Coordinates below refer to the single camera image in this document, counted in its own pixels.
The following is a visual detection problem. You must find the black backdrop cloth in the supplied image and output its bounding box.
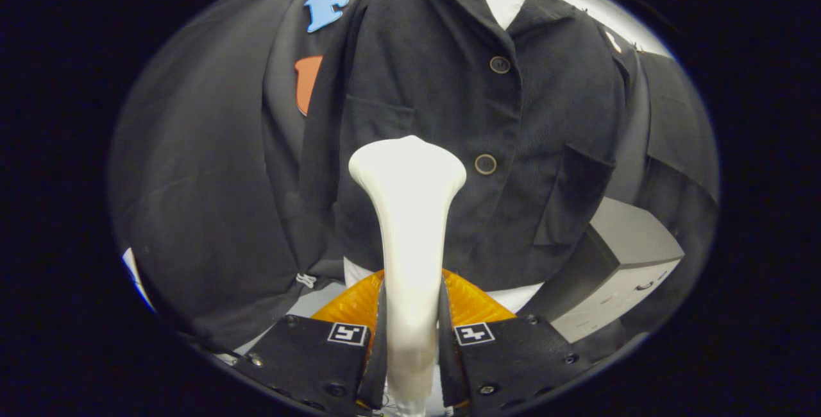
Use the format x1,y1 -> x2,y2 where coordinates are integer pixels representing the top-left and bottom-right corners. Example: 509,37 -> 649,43
108,0 -> 720,353

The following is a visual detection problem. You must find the grey cabinet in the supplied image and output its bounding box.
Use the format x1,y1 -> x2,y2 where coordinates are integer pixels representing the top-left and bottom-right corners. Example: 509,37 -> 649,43
518,197 -> 686,344

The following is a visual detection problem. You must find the black jacket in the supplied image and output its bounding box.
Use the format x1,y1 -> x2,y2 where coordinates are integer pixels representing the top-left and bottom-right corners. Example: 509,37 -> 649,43
298,0 -> 636,293

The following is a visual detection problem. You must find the white garment steamer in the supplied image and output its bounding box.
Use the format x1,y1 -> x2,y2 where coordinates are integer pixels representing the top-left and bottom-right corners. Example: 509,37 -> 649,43
348,136 -> 468,416

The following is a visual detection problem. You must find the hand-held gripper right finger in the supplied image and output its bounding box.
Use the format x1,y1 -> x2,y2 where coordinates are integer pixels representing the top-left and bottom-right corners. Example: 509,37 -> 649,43
439,269 -> 594,415

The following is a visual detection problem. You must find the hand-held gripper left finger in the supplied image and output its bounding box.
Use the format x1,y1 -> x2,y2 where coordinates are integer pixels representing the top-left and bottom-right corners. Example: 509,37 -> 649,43
234,269 -> 387,416

